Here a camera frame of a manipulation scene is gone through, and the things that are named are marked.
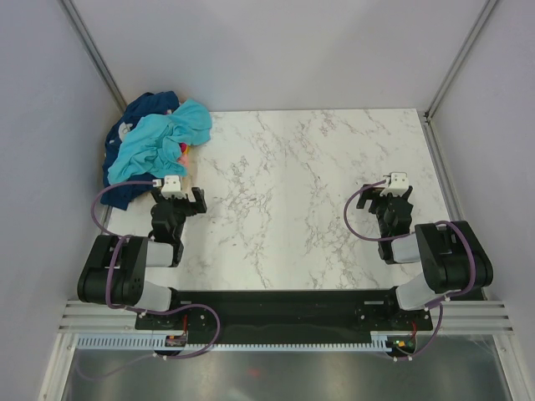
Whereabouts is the white slotted cable duct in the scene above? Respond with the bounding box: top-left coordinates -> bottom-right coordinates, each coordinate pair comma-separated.
76,333 -> 392,353

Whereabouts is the aluminium rail at base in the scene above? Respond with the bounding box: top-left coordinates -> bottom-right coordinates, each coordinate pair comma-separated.
59,301 -> 136,333

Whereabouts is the aluminium frame post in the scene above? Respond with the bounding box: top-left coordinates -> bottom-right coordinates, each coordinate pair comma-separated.
58,0 -> 127,111
423,0 -> 502,122

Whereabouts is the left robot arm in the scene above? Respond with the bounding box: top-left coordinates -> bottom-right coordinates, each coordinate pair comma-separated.
77,187 -> 207,328

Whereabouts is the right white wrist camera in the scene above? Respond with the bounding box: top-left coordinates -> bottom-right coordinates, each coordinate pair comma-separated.
381,171 -> 410,197

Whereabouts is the yellow plastic bin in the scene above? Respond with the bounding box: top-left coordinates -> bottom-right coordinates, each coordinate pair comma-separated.
182,145 -> 197,192

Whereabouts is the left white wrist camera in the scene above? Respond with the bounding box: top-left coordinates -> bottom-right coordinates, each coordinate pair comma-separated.
153,175 -> 186,199

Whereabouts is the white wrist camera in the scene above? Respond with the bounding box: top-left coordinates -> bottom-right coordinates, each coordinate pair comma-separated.
153,175 -> 186,199
381,171 -> 410,197

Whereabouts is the left aluminium frame post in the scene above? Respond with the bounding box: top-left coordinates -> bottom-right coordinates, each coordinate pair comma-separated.
58,0 -> 127,111

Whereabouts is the right aluminium frame post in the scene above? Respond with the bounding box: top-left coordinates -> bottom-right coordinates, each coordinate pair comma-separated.
423,0 -> 502,122

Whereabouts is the teal t-shirt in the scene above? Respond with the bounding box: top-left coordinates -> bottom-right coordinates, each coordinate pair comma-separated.
108,99 -> 212,185

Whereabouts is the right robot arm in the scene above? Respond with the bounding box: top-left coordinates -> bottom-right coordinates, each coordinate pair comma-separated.
350,180 -> 493,329

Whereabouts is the navy blue printed t-shirt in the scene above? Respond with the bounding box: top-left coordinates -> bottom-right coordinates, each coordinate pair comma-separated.
100,91 -> 180,211

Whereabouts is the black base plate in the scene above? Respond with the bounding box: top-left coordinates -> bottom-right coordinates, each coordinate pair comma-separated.
135,289 -> 432,343

